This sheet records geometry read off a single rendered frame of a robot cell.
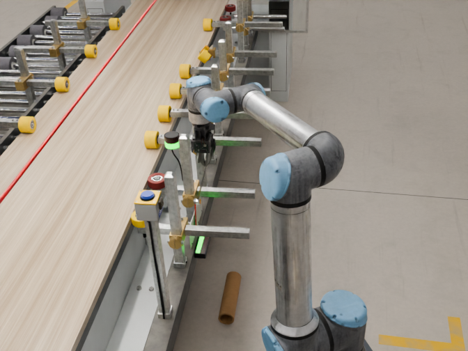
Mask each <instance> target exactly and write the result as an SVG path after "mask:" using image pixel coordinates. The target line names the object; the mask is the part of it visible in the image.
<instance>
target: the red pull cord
mask: <svg viewBox="0 0 468 351"><path fill-rule="evenodd" d="M156 1H157V0H154V1H153V2H152V3H151V5H150V6H149V7H148V9H147V10H146V12H145V13H144V14H143V15H142V16H141V18H140V19H139V21H138V22H137V23H136V24H135V25H134V27H133V28H132V29H131V31H130V32H129V33H128V34H127V35H126V37H125V38H124V39H123V41H122V42H121V44H119V46H118V47H117V48H116V50H115V51H114V52H113V54H112V55H111V56H110V57H109V59H108V60H107V61H106V63H105V64H104V65H103V66H102V67H101V69H100V70H99V71H98V73H97V74H96V76H94V78H93V79H92V80H91V82H90V83H89V84H88V86H87V87H86V88H85V89H84V91H83V92H82V93H81V95H80V96H79V97H78V98H77V99H76V101H75V102H74V103H73V105H72V106H71V107H70V108H69V109H68V111H67V112H66V113H65V115H64V116H63V117H62V119H61V120H60V121H59V122H58V124H57V125H56V127H55V128H54V129H53V130H52V131H51V133H50V134H49V135H48V137H47V138H46V139H45V140H44V141H43V143H42V144H41V145H40V147H39V148H38V149H37V151H36V152H35V153H34V154H33V156H32V157H31V159H30V160H29V161H28V162H27V163H26V165H25V166H24V167H23V169H22V170H21V171H20V172H19V173H18V175H17V176H16V177H15V179H14V180H13V181H12V182H11V184H10V185H9V186H8V188H7V189H6V190H5V192H4V193H3V194H2V195H1V197H0V204H1V202H2V201H3V200H4V199H5V197H6V196H7V195H8V193H9V192H10V191H11V189H12V188H13V187H14V186H15V184H16V183H17V181H18V180H19V179H20V178H21V177H22V175H23V174H24V172H25V171H26V170H27V169H28V168H29V166H30V165H31V163H32V162H33V161H34V159H35V158H36V157H37V156H38V154H39V153H40V152H41V150H42V149H43V148H44V147H45V145H46V144H47V143H48V141H49V140H50V139H51V138H52V136H53V135H54V134H55V132H56V131H57V129H58V128H59V127H60V126H61V125H62V123H63V122H64V120H65V119H66V118H67V117H68V116H69V114H70V113H71V111H72V110H73V109H74V108H75V107H76V105H77V104H78V102H79V101H80V99H82V98H83V96H84V95H85V93H86V92H87V90H88V89H89V88H90V87H91V86H92V84H93V83H94V81H95V80H96V79H97V78H98V77H99V75H100V74H101V72H102V71H103V70H104V69H105V68H106V66H107V65H108V63H109V62H110V61H111V59H112V58H113V57H114V56H115V54H116V53H117V52H118V50H119V49H120V48H121V47H122V45H123V44H124V43H125V41H126V40H127V39H128V38H129V36H130V35H131V34H132V32H133V31H134V30H135V28H136V27H137V26H138V25H139V23H140V22H141V20H142V19H143V18H144V17H145V16H146V14H147V13H148V11H149V10H150V9H151V8H152V6H153V5H154V4H155V2H156Z"/></svg>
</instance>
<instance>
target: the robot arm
mask: <svg viewBox="0 0 468 351"><path fill-rule="evenodd" d="M211 83H212V82H211V80H210V78H209V77H206V76H195V77H191V78H189V79H188V80H187V81H186V88H187V103H188V113H189V121H190V122H191V123H192V125H193V126H194V134H193V137H192V140H191V145H192V152H193V151H194V152H195V153H196V155H197V157H198V158H197V162H198V163H199V162H200V163H202V165H203V166H207V165H208V164H209V163H210V161H211V159H212V156H213V153H214V151H215V148H216V143H215V139H213V135H214V134H213V133H211V132H210V131H211V130H215V124H212V123H219V122H221V121H223V120H224V119H226V117H227V116H228V115H231V114H236V113H239V112H242V111H244V112H245V113H247V114H249V115H250V116H252V117H253V118H254V119H256V120H257V121H258V122H259V123H260V124H262V125H263V126H264V127H266V128H267V129H268V130H269V131H271V132H272V133H273V134H275V135H276V136H277V137H279V138H280V139H281V140H282V141H284V142H285V143H286V144H288V145H289V146H290V147H291V148H293V149H294V150H290V151H287V152H284V153H277V154H275V155H273V156H271V157H268V158H266V159H265V160H264V161H263V163H262V164H261V166H260V173H259V178H260V184H261V189H262V192H263V194H264V196H265V198H266V199H268V200H269V201H270V210H271V222H272V246H273V259H274V282H275V295H276V309H274V311H273V312H272V314H271V318H270V322H271V325H268V326H265V327H264V328H262V331H261V335H262V338H263V343H264V346H265V349H266V350H267V351H366V349H365V347H364V338H365V332H366V322H367V319H368V316H367V308H366V305H365V303H364V301H363V300H362V299H361V298H360V297H359V296H357V295H356V294H353V293H352V292H350V291H346V290H334V291H329V292H327V293H326V294H325V295H324V296H323V297H322V299H321V301H320V306H319V307H316V308H314V309H313V308H312V269H311V190H312V189H315V188H318V187H321V186H324V185H326V184H328V183H330V182H331V181H332V180H333V179H334V178H336V176H337V175H338V174H339V173H340V171H341V169H342V167H343V163H344V158H345V153H344V149H343V146H342V144H341V142H340V141H339V139H338V138H337V137H336V136H334V135H333V134H332V133H330V132H328V131H317V130H316V129H314V128H313V127H311V126H310V125H308V124H307V123H305V122H304V121H302V120H301V119H300V118H298V117H296V116H295V115H294V114H292V113H290V112H289V111H288V110H286V109H284V108H283V107H282V106H280V105H279V104H277V103H276V102H275V101H273V100H271V99H270V98H268V97H267V96H266V94H265V90H264V88H263V87H262V86H261V85H260V84H259V83H249V84H246V85H242V86H236V87H233V88H228V89H224V90H220V91H215V90H214V89H213V88H212V87H211ZM211 122H212V123H211ZM203 153H206V160H205V159H204V154H203Z"/></svg>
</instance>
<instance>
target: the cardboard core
mask: <svg viewBox="0 0 468 351"><path fill-rule="evenodd" d="M240 282H241V275H240V274H239V273H238V272H229V273H228V274H227V276H226V282H225V286H224V293H223V297H222V301H221V307H220V311H219V317H218V319H219V321H220V322H221V323H223V324H225V325H229V324H232V323H233V322H234V318H235V311H236V306H237V299H238V294H239V289H240Z"/></svg>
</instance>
